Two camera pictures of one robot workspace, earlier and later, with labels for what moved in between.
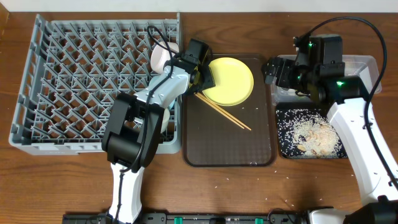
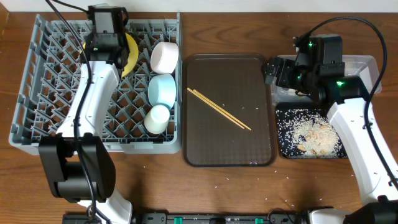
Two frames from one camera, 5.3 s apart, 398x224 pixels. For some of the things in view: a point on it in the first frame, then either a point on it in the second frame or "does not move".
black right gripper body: x=297 y=78 does not move
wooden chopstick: x=217 y=106 does not move
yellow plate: x=233 y=80 to x=133 y=56
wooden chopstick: x=219 y=110 does not move
